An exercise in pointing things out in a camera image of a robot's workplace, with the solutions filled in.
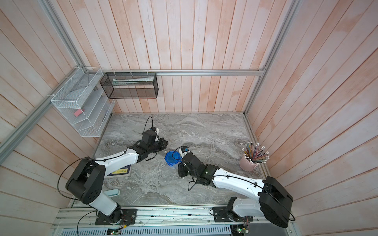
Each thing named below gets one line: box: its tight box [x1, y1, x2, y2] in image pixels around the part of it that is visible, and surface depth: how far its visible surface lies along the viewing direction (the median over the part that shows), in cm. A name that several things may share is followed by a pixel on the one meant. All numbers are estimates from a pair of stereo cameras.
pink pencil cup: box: [239, 153, 259, 172], surface depth 89 cm
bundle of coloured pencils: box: [241, 141, 271, 165], surface depth 86 cm
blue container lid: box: [164, 150, 183, 167], surface depth 81 cm
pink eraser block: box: [73, 109, 83, 118], surface depth 84 cm
